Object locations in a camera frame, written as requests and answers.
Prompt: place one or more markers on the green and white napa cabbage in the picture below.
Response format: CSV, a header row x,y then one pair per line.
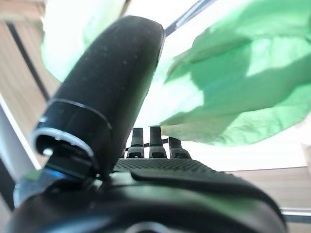
x,y
68,36
243,72

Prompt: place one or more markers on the wooden cabbage crate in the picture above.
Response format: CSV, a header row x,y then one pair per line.
x,y
22,80

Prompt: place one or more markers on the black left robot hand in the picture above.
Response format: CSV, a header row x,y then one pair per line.
x,y
102,97

